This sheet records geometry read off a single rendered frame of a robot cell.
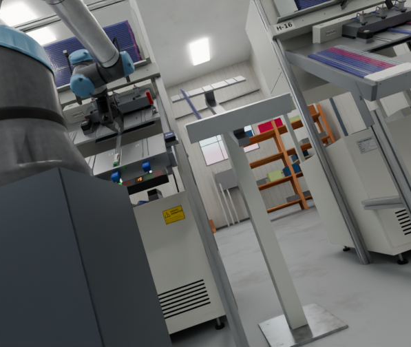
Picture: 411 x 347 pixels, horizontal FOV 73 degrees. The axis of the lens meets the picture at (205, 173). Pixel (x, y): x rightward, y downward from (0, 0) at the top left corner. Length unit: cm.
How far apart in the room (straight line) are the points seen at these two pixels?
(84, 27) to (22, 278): 71
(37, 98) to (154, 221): 96
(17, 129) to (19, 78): 7
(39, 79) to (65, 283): 26
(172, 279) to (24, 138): 103
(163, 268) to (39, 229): 103
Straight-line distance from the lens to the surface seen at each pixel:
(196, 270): 128
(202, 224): 97
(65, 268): 29
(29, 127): 38
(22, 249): 31
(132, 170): 101
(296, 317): 114
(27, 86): 41
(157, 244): 129
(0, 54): 43
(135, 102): 147
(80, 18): 89
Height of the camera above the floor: 46
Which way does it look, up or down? 9 degrees up
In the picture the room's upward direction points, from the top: 19 degrees counter-clockwise
